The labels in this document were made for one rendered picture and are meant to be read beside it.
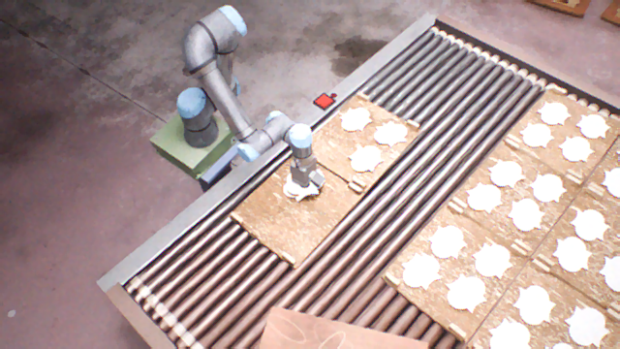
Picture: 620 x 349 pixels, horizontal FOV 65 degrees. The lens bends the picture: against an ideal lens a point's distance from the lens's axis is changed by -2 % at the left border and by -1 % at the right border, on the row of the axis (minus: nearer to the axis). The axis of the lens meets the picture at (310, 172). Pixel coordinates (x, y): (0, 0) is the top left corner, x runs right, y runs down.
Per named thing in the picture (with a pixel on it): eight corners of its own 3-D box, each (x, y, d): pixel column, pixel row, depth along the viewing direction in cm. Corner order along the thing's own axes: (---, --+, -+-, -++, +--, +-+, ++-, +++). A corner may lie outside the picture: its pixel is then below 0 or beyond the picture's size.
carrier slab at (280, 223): (229, 218, 191) (228, 215, 189) (297, 152, 208) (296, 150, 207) (295, 270, 177) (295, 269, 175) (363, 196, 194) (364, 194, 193)
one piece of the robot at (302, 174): (315, 173, 171) (317, 198, 185) (327, 155, 176) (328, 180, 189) (286, 159, 175) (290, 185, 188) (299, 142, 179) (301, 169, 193)
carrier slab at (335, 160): (298, 151, 208) (298, 148, 207) (356, 96, 226) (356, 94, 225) (365, 194, 195) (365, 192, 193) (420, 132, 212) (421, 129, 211)
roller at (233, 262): (159, 326, 171) (155, 321, 167) (465, 47, 250) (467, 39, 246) (168, 334, 169) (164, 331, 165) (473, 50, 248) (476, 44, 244)
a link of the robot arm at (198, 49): (170, 35, 150) (255, 165, 164) (198, 18, 154) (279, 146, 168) (162, 43, 160) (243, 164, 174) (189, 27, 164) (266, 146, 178)
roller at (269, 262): (176, 345, 167) (172, 340, 163) (481, 55, 246) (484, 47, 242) (185, 355, 165) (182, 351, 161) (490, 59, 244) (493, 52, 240)
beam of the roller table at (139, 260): (101, 288, 182) (94, 281, 177) (425, 20, 266) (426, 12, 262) (113, 302, 179) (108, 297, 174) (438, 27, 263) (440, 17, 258)
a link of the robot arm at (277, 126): (255, 121, 171) (275, 139, 166) (279, 105, 175) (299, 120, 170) (258, 136, 178) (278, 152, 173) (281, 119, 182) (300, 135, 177)
